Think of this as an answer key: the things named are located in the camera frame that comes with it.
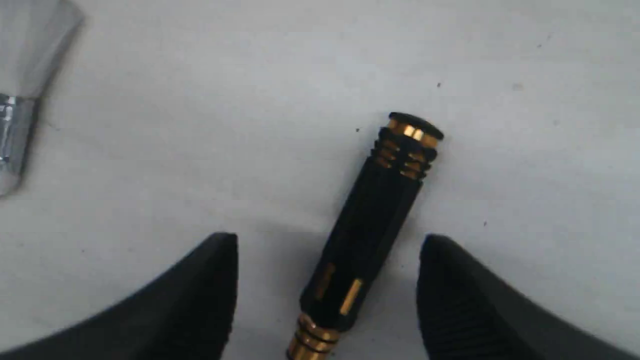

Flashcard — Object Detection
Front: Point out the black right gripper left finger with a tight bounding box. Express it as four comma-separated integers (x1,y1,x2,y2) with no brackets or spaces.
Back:
1,232,239,360

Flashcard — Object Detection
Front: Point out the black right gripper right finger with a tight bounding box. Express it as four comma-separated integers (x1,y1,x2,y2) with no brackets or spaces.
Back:
416,234,639,360

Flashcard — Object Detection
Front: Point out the black and gold screwdriver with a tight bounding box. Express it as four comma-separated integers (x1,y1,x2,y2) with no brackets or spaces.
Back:
286,112,444,360

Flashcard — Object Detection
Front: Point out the wide wooden-handled paint brush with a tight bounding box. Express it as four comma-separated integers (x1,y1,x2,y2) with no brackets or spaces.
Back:
0,0,83,196

